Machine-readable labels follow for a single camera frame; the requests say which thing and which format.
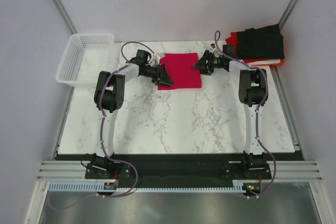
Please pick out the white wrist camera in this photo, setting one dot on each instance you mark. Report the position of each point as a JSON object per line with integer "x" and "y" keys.
{"x": 212, "y": 48}
{"x": 158, "y": 57}

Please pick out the folded black t shirt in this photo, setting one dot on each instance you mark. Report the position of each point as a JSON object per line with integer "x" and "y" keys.
{"x": 261, "y": 43}

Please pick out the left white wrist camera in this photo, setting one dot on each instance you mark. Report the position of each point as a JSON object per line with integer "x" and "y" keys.
{"x": 158, "y": 57}

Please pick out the white plastic laundry basket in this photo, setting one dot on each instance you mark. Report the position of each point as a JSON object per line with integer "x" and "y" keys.
{"x": 84, "y": 57}

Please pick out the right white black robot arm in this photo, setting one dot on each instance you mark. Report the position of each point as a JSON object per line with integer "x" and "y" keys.
{"x": 253, "y": 94}

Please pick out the crimson red t shirt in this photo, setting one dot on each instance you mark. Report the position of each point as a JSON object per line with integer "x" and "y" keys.
{"x": 179, "y": 69}

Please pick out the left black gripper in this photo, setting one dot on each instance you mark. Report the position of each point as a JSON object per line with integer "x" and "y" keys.
{"x": 161, "y": 77}

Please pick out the folded white t shirt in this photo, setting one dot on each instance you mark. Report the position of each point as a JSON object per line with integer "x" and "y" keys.
{"x": 251, "y": 60}

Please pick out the white slotted cable duct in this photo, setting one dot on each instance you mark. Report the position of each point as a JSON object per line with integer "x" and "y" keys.
{"x": 108, "y": 187}

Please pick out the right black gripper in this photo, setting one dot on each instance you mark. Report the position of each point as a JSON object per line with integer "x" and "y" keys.
{"x": 205, "y": 70}

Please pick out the folded orange t shirt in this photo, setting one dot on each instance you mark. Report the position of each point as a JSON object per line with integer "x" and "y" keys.
{"x": 269, "y": 62}

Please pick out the aluminium front frame rail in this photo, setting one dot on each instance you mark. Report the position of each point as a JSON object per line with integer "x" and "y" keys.
{"x": 286, "y": 171}

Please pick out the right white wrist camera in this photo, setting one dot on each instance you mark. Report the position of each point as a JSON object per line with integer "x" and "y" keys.
{"x": 212, "y": 48}

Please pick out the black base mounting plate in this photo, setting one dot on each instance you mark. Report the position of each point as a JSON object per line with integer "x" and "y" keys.
{"x": 177, "y": 170}

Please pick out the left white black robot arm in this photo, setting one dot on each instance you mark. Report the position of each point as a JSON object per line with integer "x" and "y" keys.
{"x": 109, "y": 98}

